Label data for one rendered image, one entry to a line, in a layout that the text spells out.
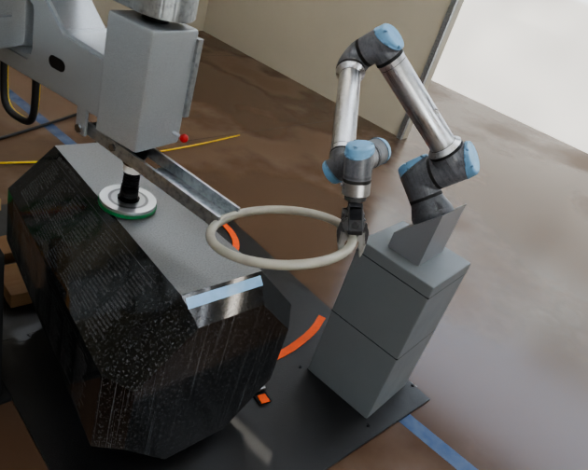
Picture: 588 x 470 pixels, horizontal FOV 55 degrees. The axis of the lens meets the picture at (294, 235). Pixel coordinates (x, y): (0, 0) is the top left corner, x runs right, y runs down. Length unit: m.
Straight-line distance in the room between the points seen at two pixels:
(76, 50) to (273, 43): 6.07
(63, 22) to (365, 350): 1.86
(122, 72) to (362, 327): 1.55
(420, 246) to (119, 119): 1.34
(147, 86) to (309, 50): 5.85
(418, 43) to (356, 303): 4.58
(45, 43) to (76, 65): 0.16
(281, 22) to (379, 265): 5.80
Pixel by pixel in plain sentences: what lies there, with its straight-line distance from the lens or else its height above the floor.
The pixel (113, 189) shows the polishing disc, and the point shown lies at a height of 0.91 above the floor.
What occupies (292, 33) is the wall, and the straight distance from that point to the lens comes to 7.85.
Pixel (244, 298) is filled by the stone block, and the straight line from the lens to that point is 2.02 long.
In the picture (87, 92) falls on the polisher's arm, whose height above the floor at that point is 1.28.
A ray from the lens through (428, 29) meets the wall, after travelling 6.78.
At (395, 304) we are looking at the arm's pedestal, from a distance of 2.56.
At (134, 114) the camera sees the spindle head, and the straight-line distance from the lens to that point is 1.96.
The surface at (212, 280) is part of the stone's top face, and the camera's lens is 1.97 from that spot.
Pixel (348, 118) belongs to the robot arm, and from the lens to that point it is 2.05.
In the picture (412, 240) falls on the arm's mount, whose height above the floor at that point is 0.94.
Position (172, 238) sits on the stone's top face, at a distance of 2.14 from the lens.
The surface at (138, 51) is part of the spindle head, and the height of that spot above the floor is 1.51.
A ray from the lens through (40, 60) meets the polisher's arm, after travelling 2.31.
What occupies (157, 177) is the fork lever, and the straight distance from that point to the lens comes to 2.02.
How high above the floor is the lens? 2.04
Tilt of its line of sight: 30 degrees down
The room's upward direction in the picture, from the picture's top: 19 degrees clockwise
